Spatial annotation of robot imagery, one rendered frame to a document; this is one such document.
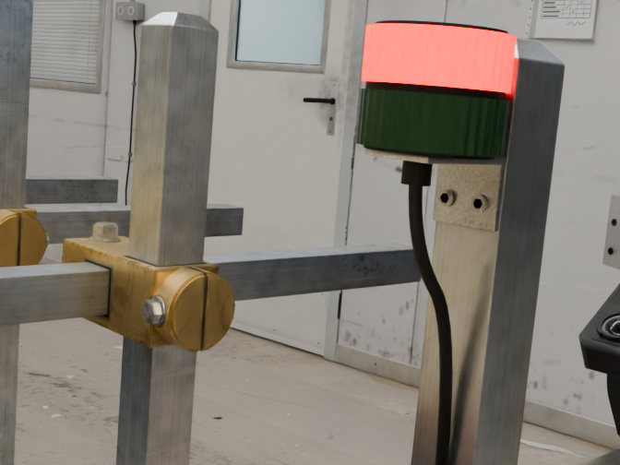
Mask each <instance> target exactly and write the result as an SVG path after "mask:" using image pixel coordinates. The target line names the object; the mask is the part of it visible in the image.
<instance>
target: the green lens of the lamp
mask: <svg viewBox="0 0 620 465"><path fill-rule="evenodd" d="M508 108H509V101H504V100H496V99H486V98H476V97H466V96H456V95H445V94H434V93H422V92H410V91H398V90H386V89H360V100H359V110H358V120H357V130H356V141H355V143H357V144H360V145H366V146H371V147H379V148H386V149H401V150H410V151H420V152H430V153H440V154H452V155H465V156H481V157H503V156H504V149H505V141H506V132H507V117H508Z"/></svg>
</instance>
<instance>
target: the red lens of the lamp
mask: <svg viewBox="0 0 620 465"><path fill-rule="evenodd" d="M516 42H517V36H515V35H512V34H508V33H504V32H498V31H491V30H478V29H470V28H461V27H450V26H438V25H424V24H403V23H377V24H369V25H366V29H365V39H364V59H363V69H362V79H361V81H363V82H366V81H378V82H393V83H407V84H419V85H431V86H442V87H452V88H464V89H482V90H490V91H499V92H504V93H510V91H511V83H512V76H513V67H514V59H515V51H516Z"/></svg>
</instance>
